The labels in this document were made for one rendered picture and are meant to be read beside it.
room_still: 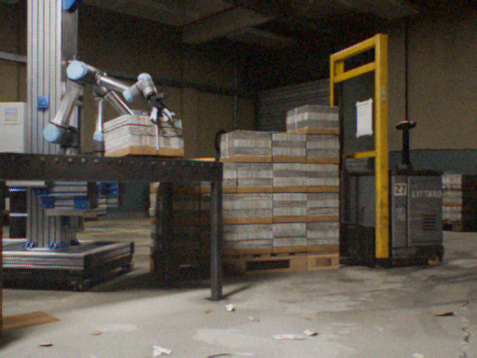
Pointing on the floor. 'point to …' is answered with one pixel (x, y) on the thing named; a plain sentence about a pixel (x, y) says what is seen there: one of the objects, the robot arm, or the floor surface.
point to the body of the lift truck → (403, 212)
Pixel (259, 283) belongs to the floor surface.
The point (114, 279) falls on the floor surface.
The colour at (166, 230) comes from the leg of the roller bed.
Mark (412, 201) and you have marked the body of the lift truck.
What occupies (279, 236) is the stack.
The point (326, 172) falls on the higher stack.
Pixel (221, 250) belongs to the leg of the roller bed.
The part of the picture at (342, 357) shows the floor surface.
